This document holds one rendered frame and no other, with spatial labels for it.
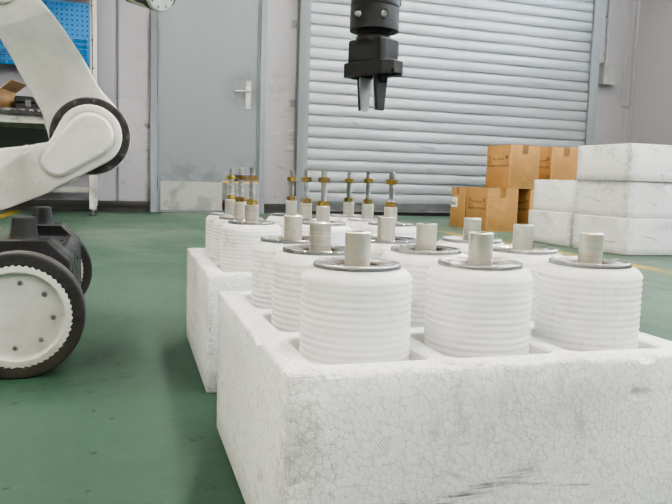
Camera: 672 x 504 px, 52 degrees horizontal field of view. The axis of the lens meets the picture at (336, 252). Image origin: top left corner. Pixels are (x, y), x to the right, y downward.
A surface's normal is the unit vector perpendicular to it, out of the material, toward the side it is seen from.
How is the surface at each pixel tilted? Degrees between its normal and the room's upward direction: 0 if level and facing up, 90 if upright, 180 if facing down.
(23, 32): 113
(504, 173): 90
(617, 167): 90
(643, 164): 90
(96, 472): 0
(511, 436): 90
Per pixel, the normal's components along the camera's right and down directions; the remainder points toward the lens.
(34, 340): 0.31, 0.11
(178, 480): 0.03, -0.99
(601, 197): -0.94, 0.00
